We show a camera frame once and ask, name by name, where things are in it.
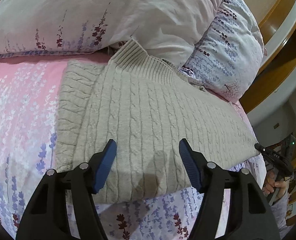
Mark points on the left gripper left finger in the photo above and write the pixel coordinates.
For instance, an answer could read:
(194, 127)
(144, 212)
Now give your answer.
(45, 216)

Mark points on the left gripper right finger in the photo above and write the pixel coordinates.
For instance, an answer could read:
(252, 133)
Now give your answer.
(250, 216)

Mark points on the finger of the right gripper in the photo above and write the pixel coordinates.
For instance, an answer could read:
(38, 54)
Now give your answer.
(259, 147)

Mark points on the beige cable knit sweater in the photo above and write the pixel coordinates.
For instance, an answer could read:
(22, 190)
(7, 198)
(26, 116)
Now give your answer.
(146, 106)

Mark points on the right hand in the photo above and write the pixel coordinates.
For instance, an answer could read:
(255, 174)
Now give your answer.
(270, 185)

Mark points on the lavender floral pillow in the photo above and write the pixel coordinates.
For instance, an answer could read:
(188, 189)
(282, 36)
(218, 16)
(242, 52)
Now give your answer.
(227, 58)

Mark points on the pink floral bed sheet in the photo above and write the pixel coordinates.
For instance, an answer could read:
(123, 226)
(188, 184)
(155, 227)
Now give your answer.
(29, 102)

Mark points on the pale pink floral duvet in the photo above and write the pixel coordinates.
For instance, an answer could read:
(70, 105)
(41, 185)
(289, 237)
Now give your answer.
(167, 29)

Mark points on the wooden bed frame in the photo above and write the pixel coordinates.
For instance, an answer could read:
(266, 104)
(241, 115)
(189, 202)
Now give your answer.
(278, 29)

